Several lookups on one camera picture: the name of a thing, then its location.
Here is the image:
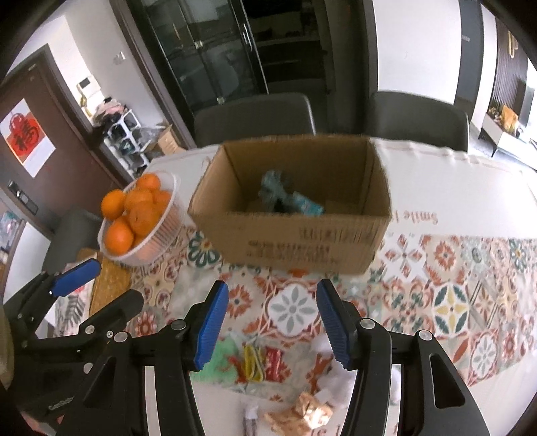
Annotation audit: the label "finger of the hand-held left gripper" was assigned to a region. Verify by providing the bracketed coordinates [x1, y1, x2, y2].
[4, 258, 102, 330]
[76, 289, 145, 342]

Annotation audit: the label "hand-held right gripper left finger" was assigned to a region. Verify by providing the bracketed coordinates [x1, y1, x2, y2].
[63, 282, 230, 436]

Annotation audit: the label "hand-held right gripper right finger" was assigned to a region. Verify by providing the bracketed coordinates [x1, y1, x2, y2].
[316, 279, 491, 436]

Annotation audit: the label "yellow hair ties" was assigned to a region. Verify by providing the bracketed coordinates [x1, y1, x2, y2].
[242, 344, 267, 381]

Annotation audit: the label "brown cardboard box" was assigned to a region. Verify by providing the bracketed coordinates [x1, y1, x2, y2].
[187, 135, 393, 275]

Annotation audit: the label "rose gold foil wrap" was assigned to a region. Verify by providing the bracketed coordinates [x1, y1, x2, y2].
[264, 392, 334, 436]

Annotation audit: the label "yellow wicker tissue box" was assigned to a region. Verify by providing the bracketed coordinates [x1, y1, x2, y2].
[88, 254, 135, 319]

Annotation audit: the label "dark grey dining chair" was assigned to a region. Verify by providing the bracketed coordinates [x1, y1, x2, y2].
[364, 91, 470, 152]
[194, 93, 316, 147]
[42, 207, 105, 277]

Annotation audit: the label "white plastic basket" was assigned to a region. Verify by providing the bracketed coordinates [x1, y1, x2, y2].
[97, 171, 185, 267]

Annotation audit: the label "patterned white tablecloth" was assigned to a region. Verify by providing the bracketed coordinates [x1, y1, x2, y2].
[126, 136, 537, 436]

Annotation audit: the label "pile of oranges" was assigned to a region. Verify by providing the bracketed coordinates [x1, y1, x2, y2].
[101, 174, 175, 256]

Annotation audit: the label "black door lock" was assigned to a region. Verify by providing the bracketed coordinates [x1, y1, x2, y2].
[7, 180, 39, 214]

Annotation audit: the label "brown entrance door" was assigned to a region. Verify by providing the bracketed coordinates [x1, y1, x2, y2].
[0, 46, 127, 235]

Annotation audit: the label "white shoe rack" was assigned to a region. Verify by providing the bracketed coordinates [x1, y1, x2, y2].
[103, 109, 152, 179]

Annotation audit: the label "red and white door poster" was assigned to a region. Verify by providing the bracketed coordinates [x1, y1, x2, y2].
[0, 98, 56, 177]

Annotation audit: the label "small cardboard floor box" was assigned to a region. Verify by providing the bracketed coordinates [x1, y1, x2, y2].
[155, 125, 187, 156]

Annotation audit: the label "pile of clothes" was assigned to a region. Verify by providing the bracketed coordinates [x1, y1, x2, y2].
[90, 97, 127, 126]

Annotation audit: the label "white tv cabinet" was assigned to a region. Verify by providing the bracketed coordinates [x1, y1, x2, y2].
[478, 111, 537, 170]

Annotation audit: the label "dark glass sliding door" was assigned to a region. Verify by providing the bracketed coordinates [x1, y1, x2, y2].
[121, 0, 372, 145]

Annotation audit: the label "orange paper bag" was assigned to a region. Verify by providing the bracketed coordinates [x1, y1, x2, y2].
[501, 105, 522, 132]

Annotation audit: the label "dark interior doorway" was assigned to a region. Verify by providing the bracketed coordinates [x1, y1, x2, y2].
[455, 0, 484, 110]

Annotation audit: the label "white wall intercom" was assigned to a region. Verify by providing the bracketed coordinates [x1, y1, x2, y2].
[77, 74, 101, 116]

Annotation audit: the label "dark slatted wall panel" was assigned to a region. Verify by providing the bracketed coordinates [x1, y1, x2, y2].
[489, 25, 533, 120]

